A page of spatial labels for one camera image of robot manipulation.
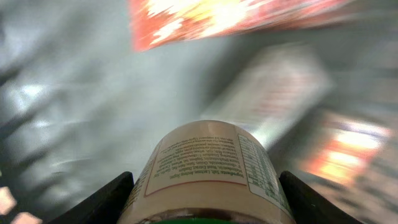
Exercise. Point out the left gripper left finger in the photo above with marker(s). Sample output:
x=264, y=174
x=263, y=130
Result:
x=103, y=206

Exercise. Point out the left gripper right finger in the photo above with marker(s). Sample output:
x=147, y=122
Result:
x=308, y=206

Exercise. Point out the orange snack packet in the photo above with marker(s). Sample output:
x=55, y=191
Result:
x=343, y=146

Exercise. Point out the green-lid seasoning jar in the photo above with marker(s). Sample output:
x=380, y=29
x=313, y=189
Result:
x=211, y=170

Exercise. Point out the white green-label small box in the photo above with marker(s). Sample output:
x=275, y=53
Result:
x=277, y=88

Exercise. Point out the red Top snack bar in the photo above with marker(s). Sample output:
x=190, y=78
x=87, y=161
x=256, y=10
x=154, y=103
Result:
x=157, y=22

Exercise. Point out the grey plastic mesh basket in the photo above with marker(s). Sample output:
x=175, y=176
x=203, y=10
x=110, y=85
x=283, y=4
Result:
x=80, y=105

